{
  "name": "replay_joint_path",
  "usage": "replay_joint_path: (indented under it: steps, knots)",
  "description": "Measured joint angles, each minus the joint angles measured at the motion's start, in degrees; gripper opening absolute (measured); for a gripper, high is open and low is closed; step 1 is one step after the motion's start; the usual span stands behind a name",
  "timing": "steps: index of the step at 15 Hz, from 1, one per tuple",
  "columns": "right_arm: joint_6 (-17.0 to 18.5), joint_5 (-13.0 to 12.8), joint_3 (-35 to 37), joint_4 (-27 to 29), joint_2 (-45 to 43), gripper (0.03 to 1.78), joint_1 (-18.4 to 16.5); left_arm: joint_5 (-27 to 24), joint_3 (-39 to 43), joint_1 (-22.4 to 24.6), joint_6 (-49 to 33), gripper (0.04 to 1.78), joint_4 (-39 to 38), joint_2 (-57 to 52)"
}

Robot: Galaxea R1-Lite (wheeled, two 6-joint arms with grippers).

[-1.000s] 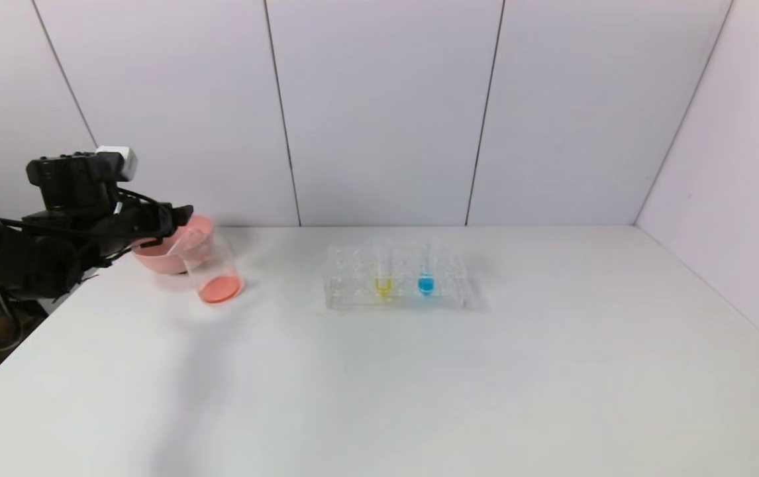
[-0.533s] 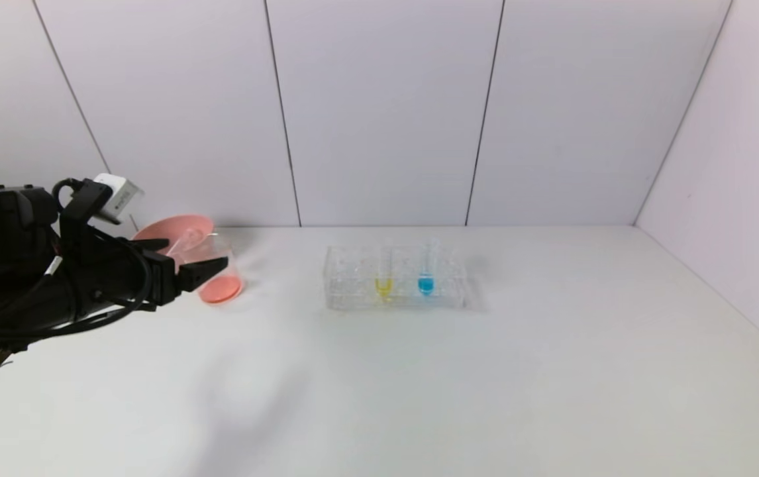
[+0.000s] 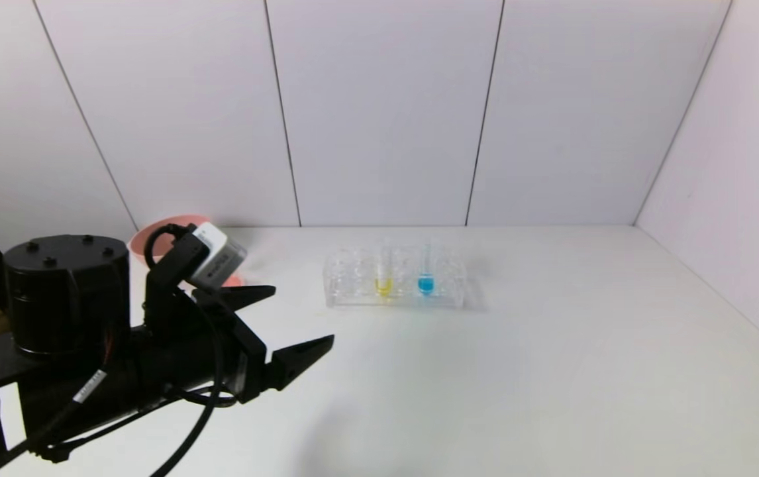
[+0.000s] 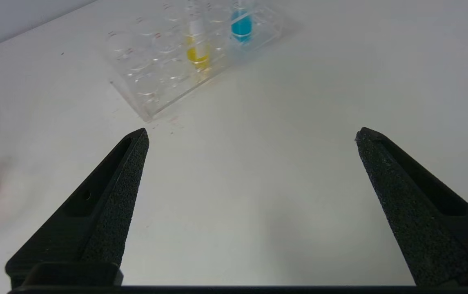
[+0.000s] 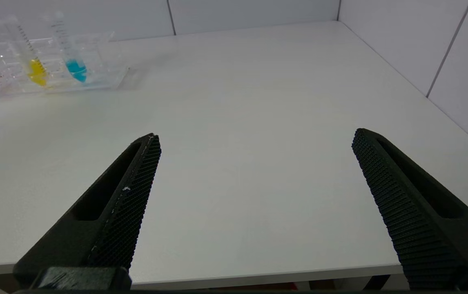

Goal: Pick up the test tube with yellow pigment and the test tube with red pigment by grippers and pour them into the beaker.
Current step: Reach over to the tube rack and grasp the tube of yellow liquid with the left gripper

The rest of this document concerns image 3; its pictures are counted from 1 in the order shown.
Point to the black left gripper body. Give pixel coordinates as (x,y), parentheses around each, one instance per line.
(252,358)

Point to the clear acrylic test tube rack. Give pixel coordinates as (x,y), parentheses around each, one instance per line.
(353,291)

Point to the clear glass beaker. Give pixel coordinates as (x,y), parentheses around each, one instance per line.
(234,281)

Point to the test tube with blue pigment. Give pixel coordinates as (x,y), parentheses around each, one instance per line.
(426,285)

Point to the test tube with yellow pigment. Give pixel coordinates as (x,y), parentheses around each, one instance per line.
(384,286)

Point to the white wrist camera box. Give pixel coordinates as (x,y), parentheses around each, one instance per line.
(219,257)

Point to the pink plastic bowl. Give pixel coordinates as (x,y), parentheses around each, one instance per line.
(144,240)

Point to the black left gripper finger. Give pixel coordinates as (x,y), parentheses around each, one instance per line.
(293,361)
(240,298)

